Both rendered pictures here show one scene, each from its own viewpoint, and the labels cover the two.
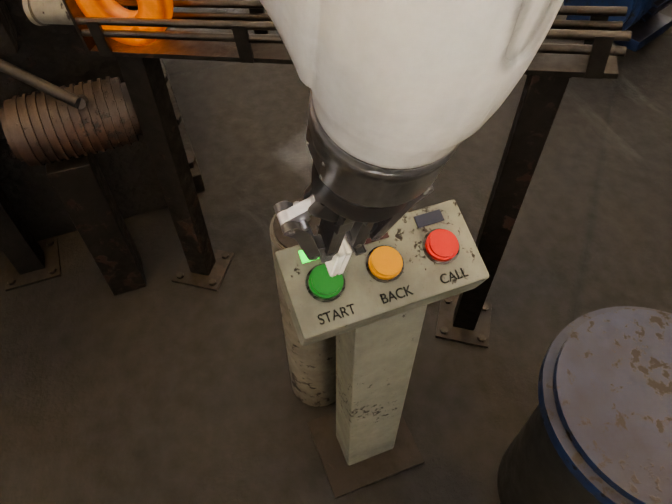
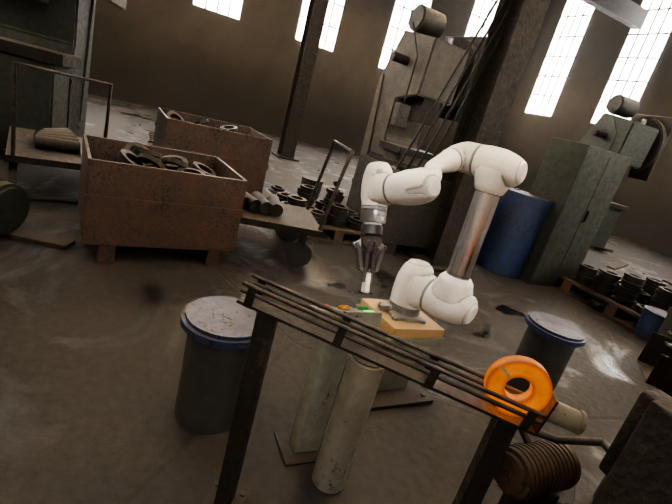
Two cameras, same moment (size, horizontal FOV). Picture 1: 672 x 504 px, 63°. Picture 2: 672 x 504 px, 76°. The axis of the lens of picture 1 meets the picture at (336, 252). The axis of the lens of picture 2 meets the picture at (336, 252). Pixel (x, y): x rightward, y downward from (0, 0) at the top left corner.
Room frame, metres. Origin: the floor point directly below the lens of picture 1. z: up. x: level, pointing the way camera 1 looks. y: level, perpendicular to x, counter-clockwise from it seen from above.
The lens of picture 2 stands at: (1.71, -0.30, 1.22)
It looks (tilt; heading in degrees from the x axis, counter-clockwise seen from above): 18 degrees down; 173
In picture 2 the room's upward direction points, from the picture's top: 15 degrees clockwise
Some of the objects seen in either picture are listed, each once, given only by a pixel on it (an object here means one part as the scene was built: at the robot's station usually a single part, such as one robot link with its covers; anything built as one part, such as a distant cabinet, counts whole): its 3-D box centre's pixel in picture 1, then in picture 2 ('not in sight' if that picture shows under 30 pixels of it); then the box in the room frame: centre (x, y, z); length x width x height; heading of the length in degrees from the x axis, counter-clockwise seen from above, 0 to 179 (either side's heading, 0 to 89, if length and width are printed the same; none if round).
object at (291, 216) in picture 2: not in sight; (257, 188); (-1.64, -0.60, 0.48); 1.18 x 0.65 x 0.96; 101
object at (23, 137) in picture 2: not in sight; (57, 127); (-2.05, -2.31, 0.48); 1.18 x 0.65 x 0.96; 31
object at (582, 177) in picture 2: not in sight; (562, 216); (-2.76, 2.56, 0.75); 0.70 x 0.48 x 1.50; 111
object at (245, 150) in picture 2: not in sight; (208, 158); (-2.99, -1.28, 0.38); 1.03 x 0.83 x 0.75; 114
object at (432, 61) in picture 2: not in sight; (416, 113); (-5.00, 1.15, 1.42); 1.43 x 1.22 x 2.85; 26
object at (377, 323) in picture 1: (372, 374); (322, 379); (0.40, -0.06, 0.31); 0.24 x 0.16 x 0.62; 111
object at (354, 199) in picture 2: not in sight; (415, 206); (-2.91, 1.00, 0.43); 1.23 x 0.93 x 0.87; 109
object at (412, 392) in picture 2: not in sight; (387, 354); (-0.13, 0.32, 0.16); 0.40 x 0.40 x 0.31; 24
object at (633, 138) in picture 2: not in sight; (608, 173); (-6.15, 5.22, 1.36); 1.37 x 1.17 x 2.71; 11
